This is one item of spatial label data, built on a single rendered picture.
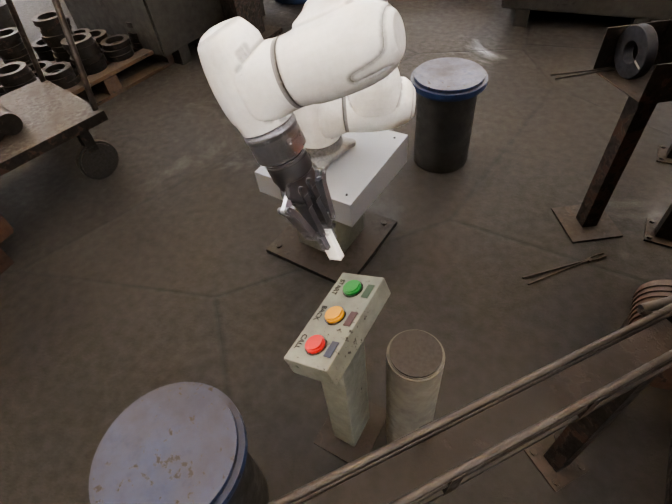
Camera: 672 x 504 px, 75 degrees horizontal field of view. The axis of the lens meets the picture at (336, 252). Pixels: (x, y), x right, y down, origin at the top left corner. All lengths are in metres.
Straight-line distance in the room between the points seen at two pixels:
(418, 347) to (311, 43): 0.61
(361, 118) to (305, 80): 0.78
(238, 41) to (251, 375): 1.13
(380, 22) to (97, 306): 1.62
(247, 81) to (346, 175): 0.83
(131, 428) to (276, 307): 0.76
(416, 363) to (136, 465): 0.60
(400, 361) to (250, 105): 0.57
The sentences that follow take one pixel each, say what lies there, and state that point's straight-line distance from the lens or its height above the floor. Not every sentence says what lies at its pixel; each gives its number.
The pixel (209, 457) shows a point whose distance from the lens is 1.01.
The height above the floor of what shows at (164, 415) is 0.43.
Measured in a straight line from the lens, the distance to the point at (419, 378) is 0.92.
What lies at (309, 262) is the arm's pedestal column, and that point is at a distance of 1.76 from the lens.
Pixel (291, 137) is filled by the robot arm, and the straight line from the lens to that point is 0.72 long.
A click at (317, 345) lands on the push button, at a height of 0.61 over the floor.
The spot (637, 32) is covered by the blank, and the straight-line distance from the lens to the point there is 1.72.
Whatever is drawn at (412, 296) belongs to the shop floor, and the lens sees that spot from 1.67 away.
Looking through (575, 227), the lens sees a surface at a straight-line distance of 2.03.
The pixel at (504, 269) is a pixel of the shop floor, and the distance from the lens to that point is 1.80.
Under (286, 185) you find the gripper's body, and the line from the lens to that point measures 0.75.
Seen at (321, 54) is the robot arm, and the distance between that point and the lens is 0.62.
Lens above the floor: 1.34
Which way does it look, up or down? 48 degrees down
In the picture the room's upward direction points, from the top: 7 degrees counter-clockwise
